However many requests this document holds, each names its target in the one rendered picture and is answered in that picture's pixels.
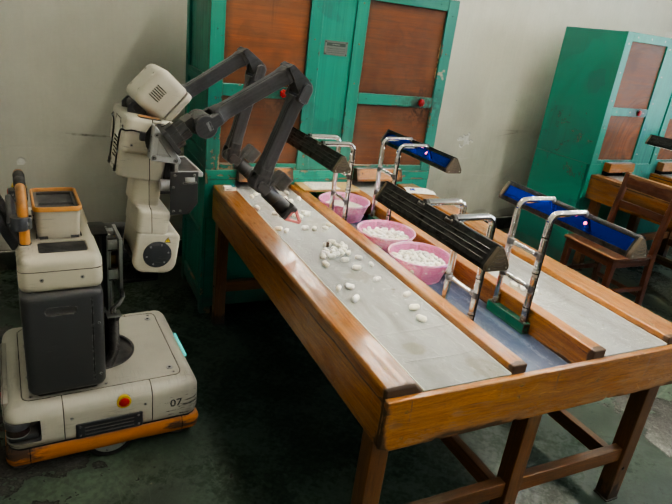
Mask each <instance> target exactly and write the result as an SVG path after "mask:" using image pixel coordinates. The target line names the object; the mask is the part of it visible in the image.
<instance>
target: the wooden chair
mask: <svg viewBox="0 0 672 504"><path fill-rule="evenodd" d="M627 188H630V189H633V190H636V191H639V192H642V193H645V194H648V195H650V196H653V197H656V198H659V199H661V200H664V201H667V202H669V203H670V204H669V206H668V208H667V210H666V213H665V215H664V216H663V215H661V214H658V213H656V212H653V211H651V210H648V209H646V208H643V207H640V206H638V205H635V204H632V203H629V202H627V201H624V200H623V197H624V195H625V192H626V189H627ZM619 207H620V208H623V209H626V210H629V211H631V212H634V213H637V214H639V215H642V216H644V217H647V218H649V219H651V220H654V221H656V222H658V223H661V224H660V226H659V228H658V230H657V232H656V235H655V237H654V240H653V242H652V245H651V248H650V250H649V252H648V254H647V257H646V258H638V259H629V258H627V257H624V256H622V255H620V254H618V253H616V252H613V251H611V250H609V249H607V248H605V247H603V246H601V245H598V244H596V243H594V242H592V241H590V240H588V239H586V238H584V237H581V236H579V235H577V234H575V233H574V234H565V235H564V237H565V238H567V239H566V242H565V246H564V249H563V253H562V256H561V259H560V263H562V264H564V265H565V266H567V267H569V268H571V269H582V268H593V267H594V268H593V272H592V276H591V280H593V281H595V282H597V281H598V277H601V278H603V280H602V283H601V285H602V286H604V287H606V288H609V285H610V283H612V284H614V285H616V286H617V287H619V288H612V289H610V290H612V291H613V292H615V293H622V292H629V293H630V294H632V295H634V296H636V298H635V301H634V303H636V304H638V305H640V306H641V305H642V301H643V298H644V295H645V291H646V288H647V285H648V282H649V278H650V275H651V272H652V269H653V265H654V262H655V259H656V256H657V253H658V251H659V248H660V245H661V242H662V240H663V237H664V235H665V232H666V230H667V228H668V225H669V223H670V221H671V218H672V188H671V187H669V186H666V185H663V184H660V183H657V182H654V181H651V180H648V179H644V178H641V177H638V176H635V175H632V173H631V172H628V171H627V172H626V174H625V176H624V179H623V181H622V184H621V186H620V189H619V191H618V194H617V196H616V198H615V201H614V203H613V205H612V208H611V210H610V213H609V215H608V218H607V221H609V222H611V223H613V224H614V221H615V218H616V215H617V212H618V210H619ZM572 249H574V250H576V251H577V252H579V253H581V254H583V255H585V256H587V257H589V258H591V259H593V260H595V263H586V264H573V265H567V262H568V259H569V256H570V253H571V250H572ZM602 264H603V265H605V266H606V269H605V273H604V274H603V273H601V272H600V269H601V265H602ZM638 266H644V269H643V273H642V276H641V280H640V283H639V286H631V287H628V286H626V285H624V284H622V283H620V282H618V281H616V280H614V279H613V278H612V277H613V274H614V271H615V268H626V267H638Z"/></svg>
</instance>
